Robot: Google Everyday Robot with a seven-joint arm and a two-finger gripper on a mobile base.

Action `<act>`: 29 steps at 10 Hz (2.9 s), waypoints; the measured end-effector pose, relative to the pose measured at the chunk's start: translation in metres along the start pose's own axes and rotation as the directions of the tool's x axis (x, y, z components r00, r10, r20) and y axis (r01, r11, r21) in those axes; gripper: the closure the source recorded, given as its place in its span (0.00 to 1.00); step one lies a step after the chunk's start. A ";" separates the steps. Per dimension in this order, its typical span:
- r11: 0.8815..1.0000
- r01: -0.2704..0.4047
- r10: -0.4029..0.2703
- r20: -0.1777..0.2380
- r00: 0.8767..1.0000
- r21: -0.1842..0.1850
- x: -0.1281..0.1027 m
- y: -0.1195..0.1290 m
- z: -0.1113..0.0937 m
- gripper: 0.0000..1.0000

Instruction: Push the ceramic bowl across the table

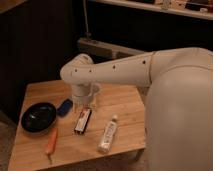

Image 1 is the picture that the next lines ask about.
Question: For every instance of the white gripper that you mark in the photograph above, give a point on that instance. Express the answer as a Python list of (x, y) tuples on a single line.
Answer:
[(81, 95)]

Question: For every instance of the black ceramic bowl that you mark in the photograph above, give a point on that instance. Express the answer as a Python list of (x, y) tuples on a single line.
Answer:
[(38, 117)]

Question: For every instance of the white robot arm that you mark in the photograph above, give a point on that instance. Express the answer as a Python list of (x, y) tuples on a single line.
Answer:
[(179, 102)]

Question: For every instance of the clear plastic cup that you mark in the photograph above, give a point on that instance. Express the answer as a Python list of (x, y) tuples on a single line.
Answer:
[(95, 91)]

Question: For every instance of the blue rectangular block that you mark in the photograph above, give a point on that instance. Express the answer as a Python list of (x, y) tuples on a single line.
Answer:
[(64, 108)]

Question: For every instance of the black red rectangular box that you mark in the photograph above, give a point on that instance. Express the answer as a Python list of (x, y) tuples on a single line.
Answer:
[(82, 121)]

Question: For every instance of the grey long case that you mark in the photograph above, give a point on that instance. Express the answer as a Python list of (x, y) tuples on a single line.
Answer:
[(96, 48)]

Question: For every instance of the vertical metal pole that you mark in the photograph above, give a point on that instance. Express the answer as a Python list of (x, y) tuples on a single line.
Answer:
[(87, 32)]

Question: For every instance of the white tube bottle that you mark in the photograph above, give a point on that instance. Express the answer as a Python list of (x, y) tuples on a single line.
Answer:
[(108, 135)]

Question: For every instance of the wall shelf with items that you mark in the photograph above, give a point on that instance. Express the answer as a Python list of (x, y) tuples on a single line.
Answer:
[(202, 9)]

